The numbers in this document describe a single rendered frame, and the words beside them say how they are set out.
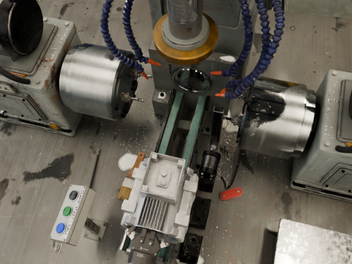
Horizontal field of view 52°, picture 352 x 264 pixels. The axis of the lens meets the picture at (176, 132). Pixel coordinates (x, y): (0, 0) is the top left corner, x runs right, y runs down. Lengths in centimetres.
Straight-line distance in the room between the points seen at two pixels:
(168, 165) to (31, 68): 55
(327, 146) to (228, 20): 50
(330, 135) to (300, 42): 73
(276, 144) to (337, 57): 71
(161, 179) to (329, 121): 52
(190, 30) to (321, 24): 100
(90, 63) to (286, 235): 84
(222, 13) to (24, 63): 66
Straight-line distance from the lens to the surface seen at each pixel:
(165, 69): 132
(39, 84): 125
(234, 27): 127
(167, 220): 103
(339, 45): 181
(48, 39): 133
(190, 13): 92
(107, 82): 119
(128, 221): 104
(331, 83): 122
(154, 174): 104
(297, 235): 126
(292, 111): 113
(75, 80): 124
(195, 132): 133
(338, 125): 115
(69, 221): 112
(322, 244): 128
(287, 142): 115
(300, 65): 169
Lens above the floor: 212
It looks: 64 degrees down
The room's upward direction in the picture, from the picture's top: 6 degrees counter-clockwise
